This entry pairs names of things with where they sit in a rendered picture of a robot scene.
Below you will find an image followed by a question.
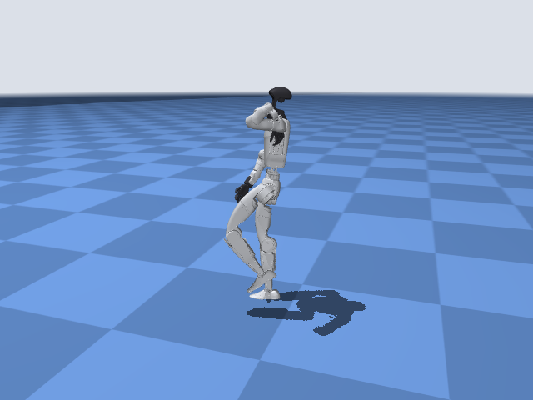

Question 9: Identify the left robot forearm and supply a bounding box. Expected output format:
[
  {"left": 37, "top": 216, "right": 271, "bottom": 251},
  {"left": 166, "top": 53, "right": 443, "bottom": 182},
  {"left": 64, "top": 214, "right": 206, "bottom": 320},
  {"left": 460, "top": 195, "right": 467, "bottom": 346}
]
[{"left": 252, "top": 102, "right": 278, "bottom": 125}]

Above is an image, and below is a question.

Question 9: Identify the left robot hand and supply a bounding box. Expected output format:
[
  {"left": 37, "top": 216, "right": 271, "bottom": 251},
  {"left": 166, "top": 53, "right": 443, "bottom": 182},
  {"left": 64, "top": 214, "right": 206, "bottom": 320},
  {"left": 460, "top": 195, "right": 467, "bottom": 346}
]
[{"left": 267, "top": 114, "right": 284, "bottom": 146}]

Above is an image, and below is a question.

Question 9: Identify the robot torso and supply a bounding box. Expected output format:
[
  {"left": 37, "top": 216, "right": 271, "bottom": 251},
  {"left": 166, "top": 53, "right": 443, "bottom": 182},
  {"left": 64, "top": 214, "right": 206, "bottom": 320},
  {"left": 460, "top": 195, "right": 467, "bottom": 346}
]
[{"left": 262, "top": 115, "right": 290, "bottom": 200}]

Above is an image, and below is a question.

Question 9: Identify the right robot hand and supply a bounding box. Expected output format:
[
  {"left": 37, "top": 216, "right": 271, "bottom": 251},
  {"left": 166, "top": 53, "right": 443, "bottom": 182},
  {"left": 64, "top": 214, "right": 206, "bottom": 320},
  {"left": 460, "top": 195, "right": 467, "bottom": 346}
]
[{"left": 235, "top": 176, "right": 253, "bottom": 203}]

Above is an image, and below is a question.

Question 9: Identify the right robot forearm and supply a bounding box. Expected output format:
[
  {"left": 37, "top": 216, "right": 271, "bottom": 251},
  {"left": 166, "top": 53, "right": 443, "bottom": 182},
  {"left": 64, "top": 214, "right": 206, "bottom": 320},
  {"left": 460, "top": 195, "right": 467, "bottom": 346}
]
[{"left": 249, "top": 157, "right": 265, "bottom": 185}]

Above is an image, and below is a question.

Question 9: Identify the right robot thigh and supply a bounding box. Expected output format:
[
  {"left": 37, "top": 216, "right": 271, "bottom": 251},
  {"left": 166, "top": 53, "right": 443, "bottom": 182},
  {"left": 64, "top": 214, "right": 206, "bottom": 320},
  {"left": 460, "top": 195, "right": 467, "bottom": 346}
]
[{"left": 255, "top": 198, "right": 277, "bottom": 253}]

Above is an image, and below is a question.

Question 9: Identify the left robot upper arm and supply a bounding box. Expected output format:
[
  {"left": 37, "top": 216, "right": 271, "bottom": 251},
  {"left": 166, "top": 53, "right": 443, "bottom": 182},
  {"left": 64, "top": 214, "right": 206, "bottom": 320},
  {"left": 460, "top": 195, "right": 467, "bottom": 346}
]
[{"left": 246, "top": 114, "right": 286, "bottom": 133}]

